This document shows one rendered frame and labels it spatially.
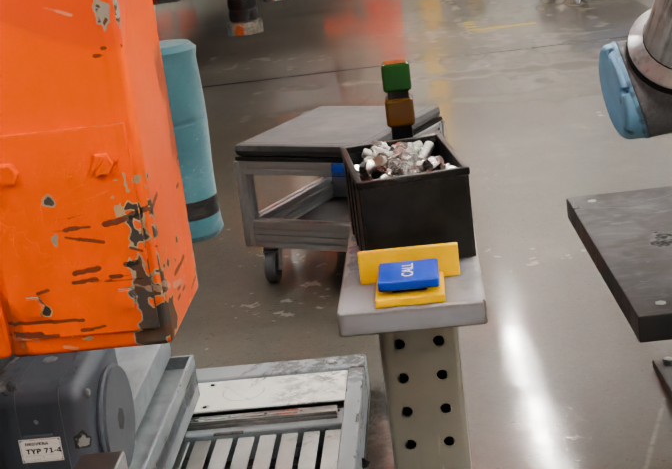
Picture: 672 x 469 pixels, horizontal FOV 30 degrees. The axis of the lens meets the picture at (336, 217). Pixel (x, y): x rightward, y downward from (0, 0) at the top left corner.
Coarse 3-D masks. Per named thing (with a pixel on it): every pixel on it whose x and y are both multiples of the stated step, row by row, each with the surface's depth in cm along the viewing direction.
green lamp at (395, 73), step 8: (384, 64) 173; (392, 64) 172; (400, 64) 172; (408, 64) 172; (384, 72) 172; (392, 72) 172; (400, 72) 172; (408, 72) 172; (384, 80) 173; (392, 80) 173; (400, 80) 173; (408, 80) 173; (384, 88) 173; (392, 88) 173; (400, 88) 173; (408, 88) 173
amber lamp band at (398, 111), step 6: (390, 102) 174; (396, 102) 174; (402, 102) 174; (408, 102) 174; (390, 108) 174; (396, 108) 174; (402, 108) 174; (408, 108) 174; (390, 114) 174; (396, 114) 174; (402, 114) 174; (408, 114) 174; (414, 114) 174; (390, 120) 174; (396, 120) 174; (402, 120) 174; (408, 120) 174; (414, 120) 174; (390, 126) 175; (396, 126) 175
